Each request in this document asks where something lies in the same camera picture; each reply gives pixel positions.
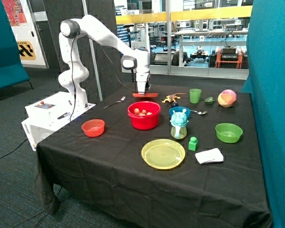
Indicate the brown toy lizard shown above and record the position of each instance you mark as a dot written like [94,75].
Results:
[172,98]

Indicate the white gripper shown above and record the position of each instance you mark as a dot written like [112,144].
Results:
[142,80]

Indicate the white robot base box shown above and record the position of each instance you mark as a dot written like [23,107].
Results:
[49,115]

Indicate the dark tablecloth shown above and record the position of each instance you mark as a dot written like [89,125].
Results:
[109,171]

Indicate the green toy pepper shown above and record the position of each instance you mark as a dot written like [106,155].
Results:
[209,101]

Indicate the green plastic bowl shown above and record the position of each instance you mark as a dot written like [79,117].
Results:
[228,133]

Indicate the green toy block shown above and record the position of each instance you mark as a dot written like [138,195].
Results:
[193,144]

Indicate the small red plastic bowl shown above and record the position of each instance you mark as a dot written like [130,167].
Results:
[93,128]

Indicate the white folded cloth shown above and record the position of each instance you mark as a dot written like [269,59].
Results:
[209,156]

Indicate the metal spoon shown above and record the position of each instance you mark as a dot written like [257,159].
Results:
[200,112]

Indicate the metal fork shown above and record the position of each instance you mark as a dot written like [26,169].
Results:
[119,101]

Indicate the brown teddy bear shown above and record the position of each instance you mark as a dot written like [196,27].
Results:
[143,112]

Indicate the dark blue toy plum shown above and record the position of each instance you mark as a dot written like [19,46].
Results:
[174,104]

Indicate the large red plastic bowl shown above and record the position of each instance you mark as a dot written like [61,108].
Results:
[145,122]

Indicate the multicoloured soft ball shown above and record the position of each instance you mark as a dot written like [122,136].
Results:
[227,98]

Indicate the blue plastic bowl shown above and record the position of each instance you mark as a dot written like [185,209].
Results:
[179,109]

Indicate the yellow plastic plate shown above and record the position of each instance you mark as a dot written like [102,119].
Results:
[163,154]

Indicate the orange-red ridged plastic plate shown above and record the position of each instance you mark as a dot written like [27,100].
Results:
[145,95]

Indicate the blue sippy cup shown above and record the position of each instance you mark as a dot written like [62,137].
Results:
[179,123]

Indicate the green plastic cup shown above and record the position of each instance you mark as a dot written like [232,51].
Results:
[195,95]

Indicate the teal partition panel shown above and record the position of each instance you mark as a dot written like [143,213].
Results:
[266,84]

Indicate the teal sofa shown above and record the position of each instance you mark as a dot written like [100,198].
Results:
[12,71]

